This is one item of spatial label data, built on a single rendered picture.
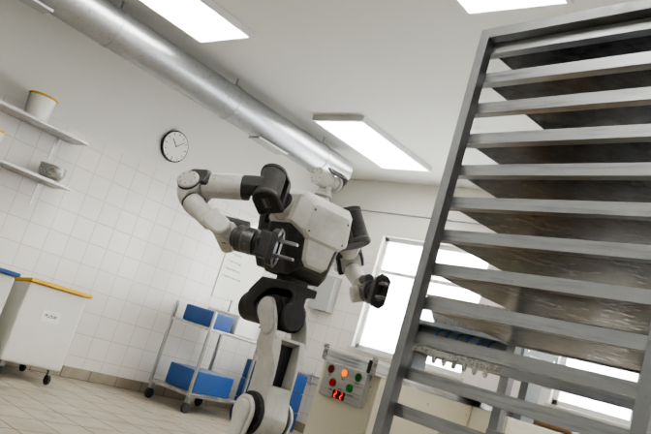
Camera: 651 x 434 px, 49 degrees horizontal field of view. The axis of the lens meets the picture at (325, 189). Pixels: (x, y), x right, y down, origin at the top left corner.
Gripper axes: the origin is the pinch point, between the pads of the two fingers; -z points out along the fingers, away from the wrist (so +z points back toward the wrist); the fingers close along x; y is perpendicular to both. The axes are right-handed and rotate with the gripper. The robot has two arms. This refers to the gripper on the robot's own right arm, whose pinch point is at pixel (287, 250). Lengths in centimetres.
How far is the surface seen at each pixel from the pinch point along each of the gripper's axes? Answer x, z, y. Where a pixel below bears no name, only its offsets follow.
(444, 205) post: 17, -52, -31
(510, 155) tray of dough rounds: 36, -64, -25
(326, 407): -48, 1, 93
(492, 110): 45, -58, -31
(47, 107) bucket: 97, 345, 233
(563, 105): 45, -76, -41
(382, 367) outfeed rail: -25, -20, 83
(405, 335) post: -17, -51, -31
